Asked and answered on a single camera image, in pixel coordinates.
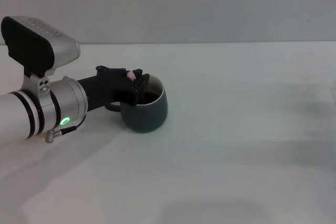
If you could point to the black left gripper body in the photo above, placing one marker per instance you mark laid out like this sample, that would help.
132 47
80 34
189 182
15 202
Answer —
105 93

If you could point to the dark grey ceramic coffee mug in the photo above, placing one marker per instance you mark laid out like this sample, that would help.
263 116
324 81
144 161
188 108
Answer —
145 119

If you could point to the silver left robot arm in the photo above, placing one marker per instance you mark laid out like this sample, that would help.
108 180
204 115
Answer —
39 111

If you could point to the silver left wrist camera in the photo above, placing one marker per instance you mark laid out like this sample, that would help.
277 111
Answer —
36 48

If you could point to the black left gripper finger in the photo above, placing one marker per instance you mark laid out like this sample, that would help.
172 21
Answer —
137 73
140 89

